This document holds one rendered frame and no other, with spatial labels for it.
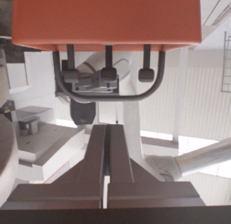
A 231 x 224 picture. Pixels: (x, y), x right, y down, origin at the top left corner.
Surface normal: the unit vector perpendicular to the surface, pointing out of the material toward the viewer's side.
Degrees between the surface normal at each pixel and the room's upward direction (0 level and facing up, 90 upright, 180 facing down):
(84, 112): 102
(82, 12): 97
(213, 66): 90
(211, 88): 90
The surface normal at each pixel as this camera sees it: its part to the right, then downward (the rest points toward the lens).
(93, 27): 0.03, 0.14
